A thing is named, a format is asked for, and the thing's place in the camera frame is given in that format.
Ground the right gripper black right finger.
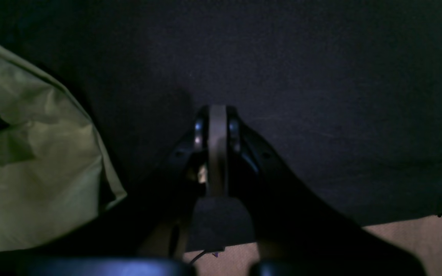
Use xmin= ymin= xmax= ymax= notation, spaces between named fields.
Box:
xmin=225 ymin=107 xmax=426 ymax=276

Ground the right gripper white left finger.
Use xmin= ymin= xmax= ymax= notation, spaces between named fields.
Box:
xmin=124 ymin=106 xmax=210 ymax=259

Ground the green T-shirt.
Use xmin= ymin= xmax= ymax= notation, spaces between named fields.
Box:
xmin=0 ymin=45 xmax=127 ymax=252

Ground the black table cloth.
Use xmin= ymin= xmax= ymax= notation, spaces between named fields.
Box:
xmin=0 ymin=0 xmax=442 ymax=253

